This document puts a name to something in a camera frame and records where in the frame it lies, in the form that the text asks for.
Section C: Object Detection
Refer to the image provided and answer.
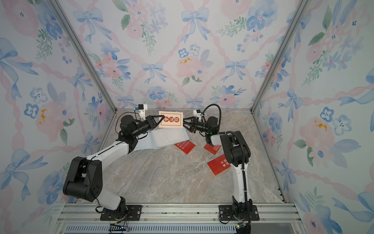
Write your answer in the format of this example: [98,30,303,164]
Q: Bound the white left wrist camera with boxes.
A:
[135,104,148,120]

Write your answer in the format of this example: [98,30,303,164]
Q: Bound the red money card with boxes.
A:
[175,140,196,155]

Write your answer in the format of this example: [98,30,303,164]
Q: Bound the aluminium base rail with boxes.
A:
[52,203,306,234]

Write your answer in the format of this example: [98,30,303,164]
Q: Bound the aluminium corner post right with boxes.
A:
[251,0,311,115]

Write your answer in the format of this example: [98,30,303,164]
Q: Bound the red card white text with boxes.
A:
[204,144,221,155]

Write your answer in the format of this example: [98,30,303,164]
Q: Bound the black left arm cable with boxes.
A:
[114,111,138,138]

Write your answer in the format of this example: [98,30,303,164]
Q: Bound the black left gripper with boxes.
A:
[133,116,165,139]

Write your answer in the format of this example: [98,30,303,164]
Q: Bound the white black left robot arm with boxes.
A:
[63,115,165,218]

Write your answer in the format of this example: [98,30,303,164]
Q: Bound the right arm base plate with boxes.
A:
[218,205,260,221]

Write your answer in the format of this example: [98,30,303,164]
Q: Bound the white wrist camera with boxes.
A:
[135,104,148,120]
[193,110,203,121]

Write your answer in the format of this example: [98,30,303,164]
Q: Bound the aluminium corner post left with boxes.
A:
[46,0,117,113]

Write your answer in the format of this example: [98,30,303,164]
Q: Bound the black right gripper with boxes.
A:
[183,117,211,135]

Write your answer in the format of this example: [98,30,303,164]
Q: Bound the cream card red circles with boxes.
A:
[159,111,184,128]

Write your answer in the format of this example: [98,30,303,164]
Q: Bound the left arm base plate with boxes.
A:
[100,205,143,221]

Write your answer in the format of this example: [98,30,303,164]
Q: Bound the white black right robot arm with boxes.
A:
[183,117,253,216]

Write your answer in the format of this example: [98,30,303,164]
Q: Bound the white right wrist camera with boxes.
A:
[193,110,203,121]

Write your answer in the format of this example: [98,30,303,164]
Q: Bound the red card gold text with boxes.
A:
[207,154,230,176]

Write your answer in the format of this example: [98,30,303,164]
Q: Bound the aluminium corner post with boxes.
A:
[46,0,117,113]
[251,0,311,115]

